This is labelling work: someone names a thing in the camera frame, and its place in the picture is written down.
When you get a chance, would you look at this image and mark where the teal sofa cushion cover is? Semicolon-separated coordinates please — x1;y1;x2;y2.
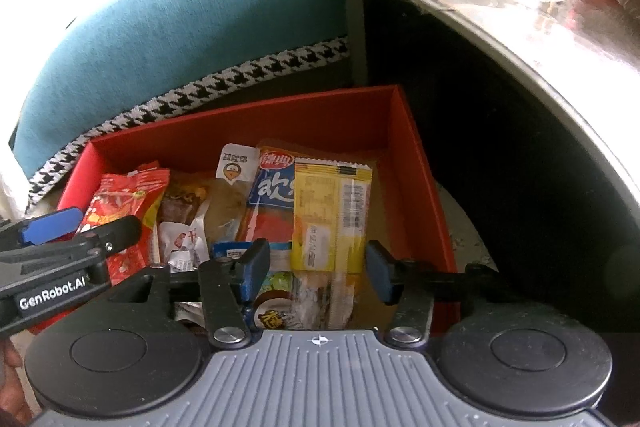
10;0;349;210

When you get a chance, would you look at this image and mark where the marble top coffee table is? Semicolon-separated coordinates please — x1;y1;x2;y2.
333;0;640;408

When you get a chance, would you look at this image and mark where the blue red bean snack packet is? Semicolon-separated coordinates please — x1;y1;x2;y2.
235;145;296;243

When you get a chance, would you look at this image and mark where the red Trolli candy bag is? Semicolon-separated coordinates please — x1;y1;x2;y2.
74;160;173;287

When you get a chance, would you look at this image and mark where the person's hand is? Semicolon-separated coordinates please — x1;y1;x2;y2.
0;339;32;426

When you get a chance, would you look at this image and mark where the white red character packet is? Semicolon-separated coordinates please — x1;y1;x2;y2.
158;209;209;272

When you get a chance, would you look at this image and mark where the yellow clear bread packet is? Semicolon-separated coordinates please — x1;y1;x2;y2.
291;158;373;329

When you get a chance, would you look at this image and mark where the blue coconut snack packet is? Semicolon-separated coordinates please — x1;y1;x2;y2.
209;239;302;332

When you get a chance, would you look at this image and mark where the orange clear snack packet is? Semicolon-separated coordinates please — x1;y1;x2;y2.
158;143;259;245

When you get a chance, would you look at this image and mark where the red cardboard box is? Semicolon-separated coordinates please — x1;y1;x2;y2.
29;84;460;338

